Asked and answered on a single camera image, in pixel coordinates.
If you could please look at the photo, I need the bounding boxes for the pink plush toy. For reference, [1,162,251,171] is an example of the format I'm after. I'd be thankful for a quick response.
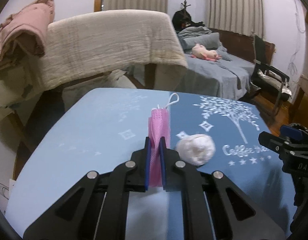
[191,43,222,62]

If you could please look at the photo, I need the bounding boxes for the pink foam net sleeve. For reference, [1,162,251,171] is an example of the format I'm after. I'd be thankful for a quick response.
[149,93,179,187]

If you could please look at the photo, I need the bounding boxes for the right beige curtain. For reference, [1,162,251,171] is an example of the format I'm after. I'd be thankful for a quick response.
[206,0,264,38]

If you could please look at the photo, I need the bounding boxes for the brown wooden wardrobe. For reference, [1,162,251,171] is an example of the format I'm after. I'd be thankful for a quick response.
[289,12,308,127]

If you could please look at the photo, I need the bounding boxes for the pink quilted jacket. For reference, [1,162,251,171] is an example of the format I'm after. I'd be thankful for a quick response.
[0,0,55,70]

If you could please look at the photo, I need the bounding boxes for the blue patterned table cloth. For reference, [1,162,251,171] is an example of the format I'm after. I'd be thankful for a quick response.
[5,88,296,235]

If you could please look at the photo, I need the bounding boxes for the silver chair cushion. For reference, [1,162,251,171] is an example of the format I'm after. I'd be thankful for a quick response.
[257,70,292,96]

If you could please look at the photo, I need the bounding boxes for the hanging white cables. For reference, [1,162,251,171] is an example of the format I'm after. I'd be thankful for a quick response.
[287,2,307,75]

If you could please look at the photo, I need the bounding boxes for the small white tissue ball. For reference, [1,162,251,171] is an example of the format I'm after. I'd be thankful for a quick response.
[175,134,216,166]

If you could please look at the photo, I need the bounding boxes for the bed with grey sheet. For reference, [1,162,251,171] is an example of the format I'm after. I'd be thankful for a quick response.
[175,53,254,100]

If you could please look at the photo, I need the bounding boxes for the beige striped blanket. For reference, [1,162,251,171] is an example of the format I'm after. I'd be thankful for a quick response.
[0,10,187,120]

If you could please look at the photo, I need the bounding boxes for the wooden coat stand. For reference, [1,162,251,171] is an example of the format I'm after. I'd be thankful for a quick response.
[181,0,191,11]

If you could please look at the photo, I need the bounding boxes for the black metal armchair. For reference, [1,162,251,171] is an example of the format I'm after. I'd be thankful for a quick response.
[250,35,292,117]

